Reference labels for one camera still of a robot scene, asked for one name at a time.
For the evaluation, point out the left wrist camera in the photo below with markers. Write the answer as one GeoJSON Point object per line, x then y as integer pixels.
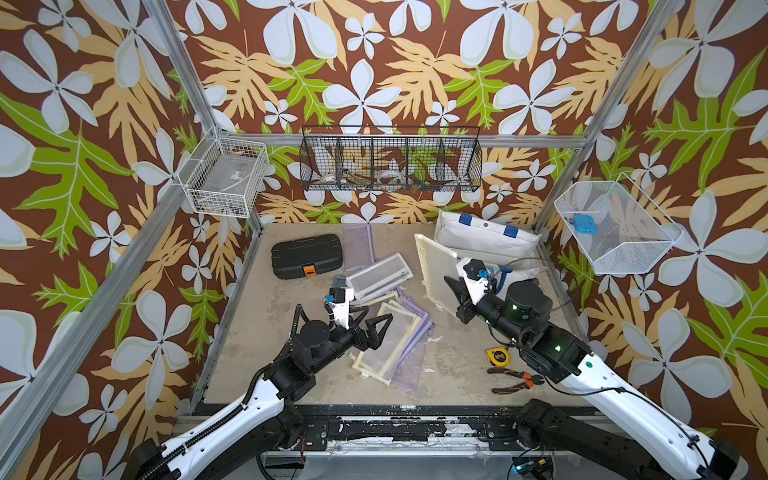
{"type": "Point", "coordinates": [338, 304]}

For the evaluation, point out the white wire basket left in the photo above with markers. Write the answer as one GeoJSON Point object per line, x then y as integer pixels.
{"type": "Point", "coordinates": [223, 175]}

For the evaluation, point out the blue object in basket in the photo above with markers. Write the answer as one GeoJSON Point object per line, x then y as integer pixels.
{"type": "Point", "coordinates": [584, 224]}

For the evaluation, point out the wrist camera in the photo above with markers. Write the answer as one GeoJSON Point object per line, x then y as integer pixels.
{"type": "Point", "coordinates": [479, 280]}
{"type": "Point", "coordinates": [338, 304]}

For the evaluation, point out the yellow trimmed mesh pouch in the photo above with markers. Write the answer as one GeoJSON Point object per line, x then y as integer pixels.
{"type": "Point", "coordinates": [437, 262]}

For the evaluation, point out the black plastic tool case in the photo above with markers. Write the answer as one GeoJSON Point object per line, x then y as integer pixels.
{"type": "Point", "coordinates": [306, 257]}

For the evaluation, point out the white wire basket right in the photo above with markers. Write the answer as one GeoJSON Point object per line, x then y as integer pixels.
{"type": "Point", "coordinates": [634, 232]}

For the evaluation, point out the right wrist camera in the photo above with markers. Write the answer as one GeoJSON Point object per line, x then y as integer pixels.
{"type": "Point", "coordinates": [479, 280]}

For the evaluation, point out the white mesh pouch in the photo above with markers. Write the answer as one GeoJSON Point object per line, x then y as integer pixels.
{"type": "Point", "coordinates": [379, 278]}

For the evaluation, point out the white Doraemon canvas bag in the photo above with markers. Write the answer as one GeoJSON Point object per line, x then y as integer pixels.
{"type": "Point", "coordinates": [512, 249]}

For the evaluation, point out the yellow tape measure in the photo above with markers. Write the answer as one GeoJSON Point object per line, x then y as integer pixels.
{"type": "Point", "coordinates": [499, 357]}

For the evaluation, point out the large purple mesh pouch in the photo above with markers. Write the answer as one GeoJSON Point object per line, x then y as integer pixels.
{"type": "Point", "coordinates": [407, 369]}

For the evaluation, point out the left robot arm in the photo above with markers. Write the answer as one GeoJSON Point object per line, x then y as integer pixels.
{"type": "Point", "coordinates": [264, 417]}

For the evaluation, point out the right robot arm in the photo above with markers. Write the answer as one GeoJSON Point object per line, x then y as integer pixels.
{"type": "Point", "coordinates": [653, 445]}

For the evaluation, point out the black wire basket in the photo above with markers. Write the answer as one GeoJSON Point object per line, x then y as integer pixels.
{"type": "Point", "coordinates": [390, 158]}

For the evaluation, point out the white wire basket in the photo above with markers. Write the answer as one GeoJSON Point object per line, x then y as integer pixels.
{"type": "Point", "coordinates": [634, 232]}
{"type": "Point", "coordinates": [223, 175]}

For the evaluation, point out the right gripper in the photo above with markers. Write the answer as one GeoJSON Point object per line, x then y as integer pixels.
{"type": "Point", "coordinates": [467, 308]}

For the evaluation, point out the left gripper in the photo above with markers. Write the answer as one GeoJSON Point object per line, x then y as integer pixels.
{"type": "Point", "coordinates": [364, 340]}

